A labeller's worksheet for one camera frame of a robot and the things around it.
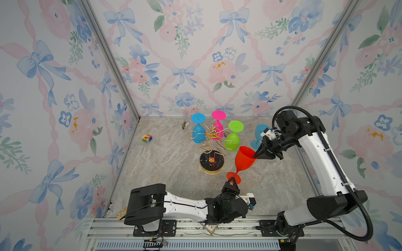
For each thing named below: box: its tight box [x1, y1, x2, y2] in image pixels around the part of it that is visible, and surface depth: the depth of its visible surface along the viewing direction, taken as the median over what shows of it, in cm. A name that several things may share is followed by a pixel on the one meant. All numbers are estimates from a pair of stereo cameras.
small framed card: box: [199, 222, 219, 235], surface depth 75 cm
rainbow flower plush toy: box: [141, 134, 153, 143], surface depth 108 cm
